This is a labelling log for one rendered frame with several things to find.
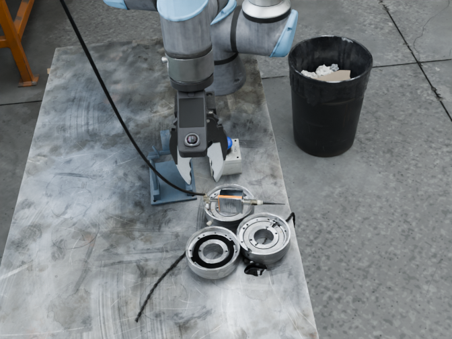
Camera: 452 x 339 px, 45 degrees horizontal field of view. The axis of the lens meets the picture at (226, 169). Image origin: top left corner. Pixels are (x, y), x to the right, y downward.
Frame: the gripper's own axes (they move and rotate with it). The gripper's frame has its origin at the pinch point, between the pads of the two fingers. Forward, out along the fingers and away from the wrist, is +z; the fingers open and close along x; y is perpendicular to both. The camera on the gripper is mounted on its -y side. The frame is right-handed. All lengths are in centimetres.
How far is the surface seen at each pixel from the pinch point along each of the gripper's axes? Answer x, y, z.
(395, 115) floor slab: -88, 139, 80
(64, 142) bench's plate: 34, 37, 14
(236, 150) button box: -7.3, 23.1, 10.5
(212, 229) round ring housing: -0.7, 2.1, 14.4
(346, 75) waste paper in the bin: -58, 121, 47
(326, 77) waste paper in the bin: -50, 121, 47
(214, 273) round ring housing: -0.5, -7.9, 16.2
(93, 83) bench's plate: 30, 61, 10
